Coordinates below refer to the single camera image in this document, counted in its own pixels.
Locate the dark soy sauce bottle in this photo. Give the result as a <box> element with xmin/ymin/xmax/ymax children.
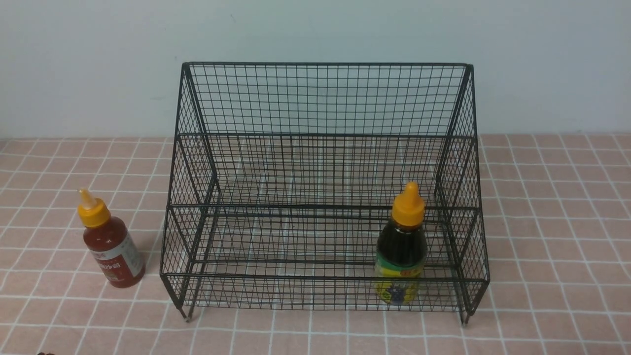
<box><xmin>374</xmin><ymin>181</ymin><xmax>427</xmax><ymax>306</ymax></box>

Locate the red chili sauce bottle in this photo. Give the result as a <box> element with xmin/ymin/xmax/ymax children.
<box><xmin>77</xmin><ymin>189</ymin><xmax>145</xmax><ymax>288</ymax></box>

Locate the black wire mesh shelf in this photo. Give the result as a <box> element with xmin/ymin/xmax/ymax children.
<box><xmin>160</xmin><ymin>62</ymin><xmax>491</xmax><ymax>324</ymax></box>

